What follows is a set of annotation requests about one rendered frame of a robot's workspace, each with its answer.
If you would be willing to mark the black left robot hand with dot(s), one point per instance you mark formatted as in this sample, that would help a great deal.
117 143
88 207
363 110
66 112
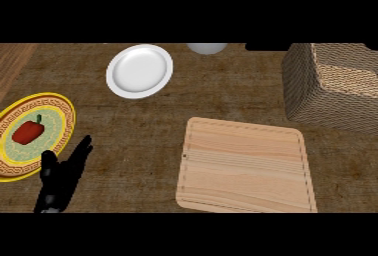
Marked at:
61 176

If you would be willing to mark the pale wooden cutting board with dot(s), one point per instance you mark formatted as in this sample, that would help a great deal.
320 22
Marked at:
246 170

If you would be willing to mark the brown wicker basket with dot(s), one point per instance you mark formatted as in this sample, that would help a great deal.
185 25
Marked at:
330 90

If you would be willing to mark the red bell pepper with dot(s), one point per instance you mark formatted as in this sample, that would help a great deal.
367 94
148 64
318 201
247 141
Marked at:
29 132

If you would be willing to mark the yellow patterned plate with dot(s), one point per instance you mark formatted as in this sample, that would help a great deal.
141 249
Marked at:
54 116

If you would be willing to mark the white plate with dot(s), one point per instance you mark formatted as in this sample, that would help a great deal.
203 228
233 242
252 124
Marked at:
140 71

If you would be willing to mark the grey rounded object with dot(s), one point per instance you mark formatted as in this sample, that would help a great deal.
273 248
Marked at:
208 47

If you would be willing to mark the black appliance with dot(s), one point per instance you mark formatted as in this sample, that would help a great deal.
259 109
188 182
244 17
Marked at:
267 46

